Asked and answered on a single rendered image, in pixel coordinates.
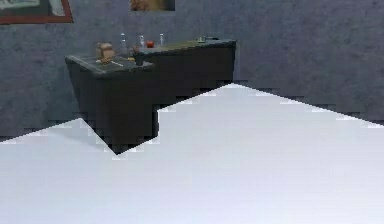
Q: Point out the black kitchen counter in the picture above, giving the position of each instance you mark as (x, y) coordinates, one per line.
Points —
(160, 83)

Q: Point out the black cup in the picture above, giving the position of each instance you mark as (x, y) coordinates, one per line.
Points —
(139, 60)

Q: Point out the grey sink faucet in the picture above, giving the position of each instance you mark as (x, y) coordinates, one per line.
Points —
(206, 39)

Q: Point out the clear glass bottle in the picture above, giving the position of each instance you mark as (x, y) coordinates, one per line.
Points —
(161, 39)
(142, 40)
(123, 42)

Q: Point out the red tomato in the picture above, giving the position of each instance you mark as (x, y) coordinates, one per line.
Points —
(150, 44)

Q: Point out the pale thin utensil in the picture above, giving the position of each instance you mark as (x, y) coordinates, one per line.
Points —
(115, 62)

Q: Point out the brown wall picture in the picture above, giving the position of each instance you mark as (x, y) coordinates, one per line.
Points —
(152, 4)

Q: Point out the red framed wall picture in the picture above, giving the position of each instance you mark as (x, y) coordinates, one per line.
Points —
(40, 15)

